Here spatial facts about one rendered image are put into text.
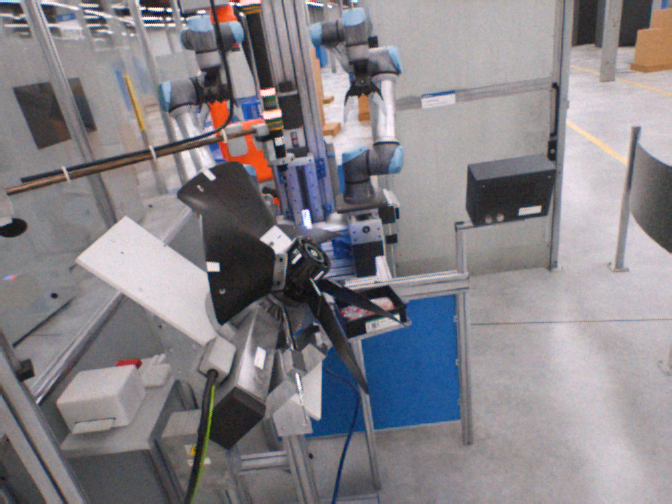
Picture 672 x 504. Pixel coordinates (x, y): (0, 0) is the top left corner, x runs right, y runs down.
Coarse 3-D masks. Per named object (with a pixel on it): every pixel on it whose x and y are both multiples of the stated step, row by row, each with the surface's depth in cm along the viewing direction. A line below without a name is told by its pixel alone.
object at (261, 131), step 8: (256, 128) 110; (264, 128) 111; (256, 136) 113; (264, 136) 111; (272, 136) 112; (264, 144) 114; (272, 144) 113; (264, 152) 115; (272, 152) 114; (272, 160) 115; (280, 160) 114; (288, 160) 115
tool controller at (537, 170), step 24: (480, 168) 155; (504, 168) 153; (528, 168) 151; (552, 168) 149; (480, 192) 153; (504, 192) 153; (528, 192) 154; (480, 216) 159; (504, 216) 159; (528, 216) 160
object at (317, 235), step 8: (280, 224) 151; (288, 224) 152; (288, 232) 145; (296, 232) 145; (304, 232) 144; (312, 232) 144; (320, 232) 145; (328, 232) 148; (312, 240) 135; (320, 240) 135
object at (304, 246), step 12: (300, 240) 117; (288, 252) 115; (300, 252) 113; (324, 252) 123; (288, 264) 114; (300, 264) 113; (312, 264) 113; (324, 264) 119; (288, 276) 114; (300, 276) 114; (312, 276) 115; (288, 288) 117; (300, 288) 118; (288, 300) 116; (300, 300) 118
